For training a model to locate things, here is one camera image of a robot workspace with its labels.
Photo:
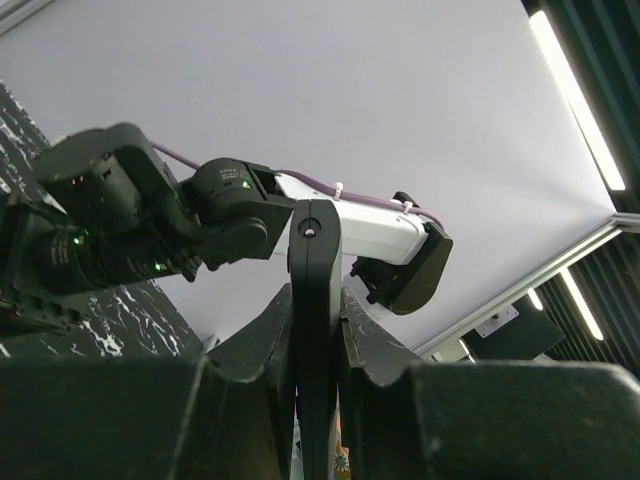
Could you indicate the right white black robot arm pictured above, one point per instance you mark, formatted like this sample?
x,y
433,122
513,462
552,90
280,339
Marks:
x,y
116,215

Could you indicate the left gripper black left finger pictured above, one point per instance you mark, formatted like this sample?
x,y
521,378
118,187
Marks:
x,y
227,414

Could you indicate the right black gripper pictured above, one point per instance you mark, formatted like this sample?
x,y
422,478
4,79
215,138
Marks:
x,y
27,307

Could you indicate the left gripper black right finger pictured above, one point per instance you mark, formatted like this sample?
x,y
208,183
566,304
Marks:
x,y
407,418

